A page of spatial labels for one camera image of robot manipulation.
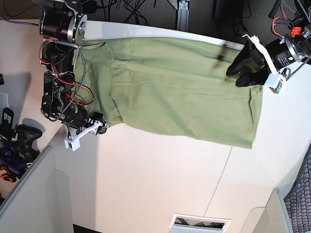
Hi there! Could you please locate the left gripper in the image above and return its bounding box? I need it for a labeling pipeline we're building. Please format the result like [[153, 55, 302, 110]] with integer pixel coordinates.
[[226, 35, 311, 87]]

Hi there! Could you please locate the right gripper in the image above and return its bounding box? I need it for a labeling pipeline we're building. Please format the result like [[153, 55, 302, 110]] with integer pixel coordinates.
[[60, 106, 108, 139]]

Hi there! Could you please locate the green t-shirt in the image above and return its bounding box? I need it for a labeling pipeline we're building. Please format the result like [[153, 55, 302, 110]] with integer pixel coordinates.
[[74, 37, 263, 149]]

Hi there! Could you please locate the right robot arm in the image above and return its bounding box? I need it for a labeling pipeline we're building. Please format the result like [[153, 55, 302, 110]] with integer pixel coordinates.
[[35, 0, 108, 135]]

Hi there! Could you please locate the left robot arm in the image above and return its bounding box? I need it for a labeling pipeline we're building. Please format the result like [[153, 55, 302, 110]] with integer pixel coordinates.
[[226, 0, 311, 94]]

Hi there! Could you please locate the black game controller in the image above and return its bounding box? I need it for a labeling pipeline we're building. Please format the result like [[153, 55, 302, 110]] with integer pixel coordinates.
[[13, 124, 42, 162]]

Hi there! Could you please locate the black remote control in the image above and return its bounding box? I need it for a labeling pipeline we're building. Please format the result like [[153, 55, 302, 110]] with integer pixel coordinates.
[[1, 107, 14, 130]]

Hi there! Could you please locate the grey partition panel left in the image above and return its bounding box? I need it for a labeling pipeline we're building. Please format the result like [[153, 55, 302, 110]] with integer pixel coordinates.
[[0, 146, 74, 233]]

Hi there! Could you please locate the blue orange tools pile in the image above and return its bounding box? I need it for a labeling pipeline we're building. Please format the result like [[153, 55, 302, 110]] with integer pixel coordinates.
[[0, 135, 31, 183]]

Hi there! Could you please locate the mesh office chair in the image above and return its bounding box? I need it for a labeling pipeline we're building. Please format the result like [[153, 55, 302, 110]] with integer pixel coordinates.
[[284, 155, 311, 233]]

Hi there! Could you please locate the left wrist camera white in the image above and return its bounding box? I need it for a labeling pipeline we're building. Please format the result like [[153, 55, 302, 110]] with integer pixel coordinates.
[[264, 73, 288, 95]]

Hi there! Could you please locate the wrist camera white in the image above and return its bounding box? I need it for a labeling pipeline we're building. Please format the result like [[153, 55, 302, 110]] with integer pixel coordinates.
[[64, 137, 81, 151], [264, 73, 288, 95]]

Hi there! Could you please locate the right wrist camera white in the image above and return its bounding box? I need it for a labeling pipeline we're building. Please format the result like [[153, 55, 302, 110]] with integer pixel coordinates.
[[64, 137, 81, 151]]

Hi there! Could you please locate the black cable bundle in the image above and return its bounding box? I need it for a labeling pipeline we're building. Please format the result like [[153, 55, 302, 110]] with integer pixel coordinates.
[[213, 9, 255, 47]]

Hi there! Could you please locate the aluminium table leg post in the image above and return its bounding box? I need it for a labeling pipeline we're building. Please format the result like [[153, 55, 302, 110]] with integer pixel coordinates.
[[176, 0, 189, 32]]

